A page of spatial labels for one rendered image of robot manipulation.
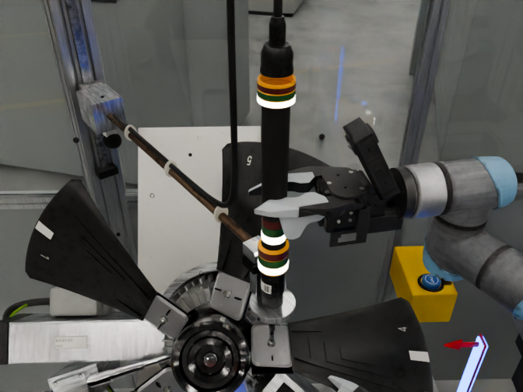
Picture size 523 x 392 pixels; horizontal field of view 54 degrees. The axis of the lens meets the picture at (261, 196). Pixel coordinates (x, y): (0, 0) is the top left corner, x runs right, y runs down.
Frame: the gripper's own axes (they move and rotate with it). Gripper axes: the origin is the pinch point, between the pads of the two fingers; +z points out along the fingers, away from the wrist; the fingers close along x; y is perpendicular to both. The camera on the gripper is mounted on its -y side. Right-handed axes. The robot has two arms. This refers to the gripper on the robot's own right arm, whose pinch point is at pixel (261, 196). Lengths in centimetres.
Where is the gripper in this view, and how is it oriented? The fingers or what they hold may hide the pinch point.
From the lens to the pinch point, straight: 65.4
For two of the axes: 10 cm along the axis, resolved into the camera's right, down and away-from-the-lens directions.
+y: -0.1, 8.2, 5.7
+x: -2.0, -5.6, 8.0
